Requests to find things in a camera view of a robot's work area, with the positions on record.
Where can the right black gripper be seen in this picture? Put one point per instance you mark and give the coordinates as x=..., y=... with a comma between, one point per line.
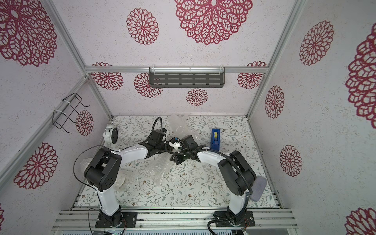
x=178, y=151

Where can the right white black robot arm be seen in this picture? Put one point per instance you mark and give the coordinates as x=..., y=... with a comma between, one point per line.
x=235, y=170

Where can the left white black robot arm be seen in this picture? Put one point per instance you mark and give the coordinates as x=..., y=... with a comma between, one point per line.
x=102, y=171

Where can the blue tape dispenser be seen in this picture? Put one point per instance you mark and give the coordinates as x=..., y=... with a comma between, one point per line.
x=215, y=139

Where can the grey oval sponge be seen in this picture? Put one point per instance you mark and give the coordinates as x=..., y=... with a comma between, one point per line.
x=258, y=187

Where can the grey slotted wall shelf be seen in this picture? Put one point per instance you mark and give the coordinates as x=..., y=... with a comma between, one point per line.
x=187, y=78

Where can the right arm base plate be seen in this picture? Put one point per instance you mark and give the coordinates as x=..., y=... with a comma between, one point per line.
x=245, y=219

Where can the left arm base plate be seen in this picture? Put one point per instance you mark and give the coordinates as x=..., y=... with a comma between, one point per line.
x=119, y=219

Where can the black wire wall basket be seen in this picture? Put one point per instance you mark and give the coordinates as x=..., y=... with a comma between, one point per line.
x=63, y=115

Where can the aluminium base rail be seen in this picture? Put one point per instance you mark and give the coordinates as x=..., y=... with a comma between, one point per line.
x=149, y=219

